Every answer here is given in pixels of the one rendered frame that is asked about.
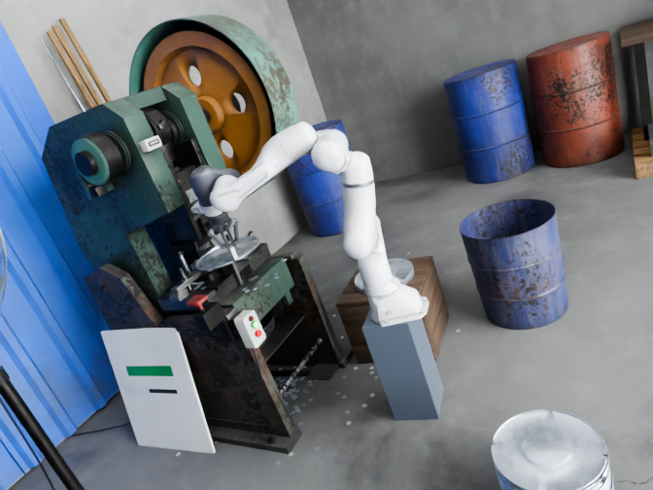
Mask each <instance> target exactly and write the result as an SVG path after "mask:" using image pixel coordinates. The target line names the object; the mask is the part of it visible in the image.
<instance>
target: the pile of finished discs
mask: <svg viewBox="0 0 653 490"><path fill-rule="evenodd" d="M388 263H389V266H390V269H391V272H392V275H393V276H394V277H395V278H397V279H398V280H399V283H401V284H403V285H405V284H406V283H408V282H409V281H410V280H411V279H412V277H413V276H414V272H415V271H414V268H413V263H412V262H411V261H409V260H407V259H405V260H403V259H388ZM355 286H356V288H357V290H358V291H359V292H360V293H362V294H365V295H366V293H365V290H364V287H363V282H362V279H361V274H360V273H359V274H358V275H357V276H356V278H355Z"/></svg>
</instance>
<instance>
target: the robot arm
mask: <svg viewBox="0 0 653 490"><path fill-rule="evenodd" d="M310 154H311V158H312V160H313V163H314V165H315V166H316V167H317V168H318V169H320V170H323V171H326V172H332V173H335V174H338V173H340V175H341V182H342V192H343V201H344V243H343V247H344V251H345V253H346V254H347V255H348V256H349V257H350V258H352V259H355V260H358V268H359V271H360V274H361V279H362V282H363V287H364V290H365V293H366V296H367V298H368V301H369V305H370V316H371V319H372V320H373V321H374V322H375V323H378V324H379V325H381V326H382V327H386V326H390V325H394V324H399V323H404V322H408V321H413V320H418V319H421V318H422V317H424V316H425V315H426V314H427V312H428V308H429V302H428V300H427V298H426V297H421V296H420V294H419V292H418V291H417V290H416V289H413V288H411V287H408V286H406V285H403V284H401V283H399V280H398V279H397V278H395V277H394V276H393V275H392V272H391V269H390V266H389V263H388V260H387V257H386V251H385V245H384V239H383V235H382V230H381V225H380V220H379V219H378V217H377V216H376V214H375V207H376V200H375V188H374V179H373V172H372V167H371V163H370V160H369V156H367V155H366V154H365V153H362V152H358V151H356V152H351V151H349V150H348V141H347V137H346V136H345V134H344V133H343V132H341V131H339V130H337V129H328V130H319V131H315V129H314V128H313V127H312V126H311V125H310V124H309V123H307V122H299V123H297V124H294V125H292V126H289V127H287V128H286V129H284V130H282V131H281V132H279V133H277V134H276V135H274V136H273V137H272V138H271V139H270V140H269V141H268V142H267V143H266V144H265V145H263V147H262V149H261V152H260V154H259V156H258V159H257V161H256V163H255V164H254V166H253V167H252V168H251V170H249V171H248V172H247V173H245V174H244V175H241V174H240V173H239V172H238V171H237V170H235V169H232V168H227V169H217V168H212V167H210V166H208V165H201V166H199V167H197V168H195V169H194V170H193V171H192V172H191V173H190V176H189V179H190V184H191V186H192V189H193V191H194V193H195V196H196V197H197V198H198V201H197V202H196V203H195V204H194V205H193V206H192V208H191V211H192V212H193V213H197V214H204V215H205V216H207V217H208V220H209V222H210V224H211V225H210V227H211V228H210V229H209V230H207V234H208V235H209V236H211V237H212V238H213V239H214V240H215V241H216V242H217V243H218V245H219V246H220V247H221V248H222V249H227V251H228V253H229V254H232V255H233V258H234V259H235V260H236V261H238V260H239V259H238V257H237V254H236V252H237V251H238V249H237V247H236V244H237V243H239V233H238V224H239V222H238V220H237V219H234V220H233V219H231V218H230V217H229V216H228V214H227V212H231V211H234V210H235V209H236V208H237V207H238V205H239V204H240V202H241V201H242V199H244V198H245V197H246V196H248V195H249V194H250V193H252V192H253V191H255V190H256V189H257V188H258V187H260V186H261V185H262V184H264V183H265V182H266V181H268V180H269V179H270V178H272V177H273V176H274V175H276V174H277V173H279V172H280V171H282V170H283V169H285V168H286V167H288V166H290V165H291V164H293V163H294V162H295V161H296V160H298V159H299V158H302V157H303V156H306V155H310ZM231 223H232V224H233V228H234V237H235V239H234V240H233V237H232V235H231V233H230V230H229V229H230V226H231ZM213 230H214V231H216V232H218V233H220V234H221V236H222V239H223V242H224V244H222V242H221V240H220V239H219V238H218V237H217V236H216V235H215V233H214V232H213ZM225 231H226V232H227V234H228V236H229V239H230V241H231V243H230V244H228V243H227V241H226V239H225V236H224V234H223V233H224V232H225Z"/></svg>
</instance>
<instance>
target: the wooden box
mask: <svg viewBox="0 0 653 490"><path fill-rule="evenodd" d="M407 260H409V261H411V262H412V263H413V268H414V271H415V272H414V276H413V277H412V279H411V280H410V281H409V282H408V283H406V284H405V285H406V286H408V287H411V288H413V289H416V290H417V291H418V292H419V294H420V296H421V297H426V298H427V300H428V302H429V308H428V312H427V314H426V315H425V316H424V317H422V319H423V323H424V326H425V329H426V332H427V335H428V339H429V342H430V347H431V350H432V354H433V356H434V359H435V360H437V358H438V355H439V351H440V347H441V343H442V339H443V335H444V332H445V329H446V325H447V321H448V317H449V312H448V309H447V305H446V302H445V298H444V295H443V292H442V289H441V285H440V282H439V278H438V275H437V272H436V268H435V265H434V261H433V257H432V256H426V257H420V258H413V259H407ZM359 273H360V271H359V268H358V269H357V270H356V272H355V274H354V275H353V277H352V279H351V280H350V282H349V283H348V285H347V287H346V288H345V290H344V292H343V293H342V295H341V296H340V298H339V300H338V301H337V302H336V303H335V305H336V307H337V310H338V312H339V315H340V317H341V320H342V323H343V325H344V327H345V331H346V333H347V335H348V338H349V340H350V343H351V345H352V348H353V351H354V353H355V356H356V359H357V361H358V364H373V363H374V362H373V359H372V356H371V353H370V351H369V348H368V345H367V342H366V340H365V337H364V334H363V332H362V326H363V324H364V322H365V319H366V317H367V314H368V312H369V310H370V305H369V301H368V298H367V296H366V295H365V294H362V293H360V292H359V291H358V290H357V288H356V286H355V278H356V276H357V275H358V274H359Z"/></svg>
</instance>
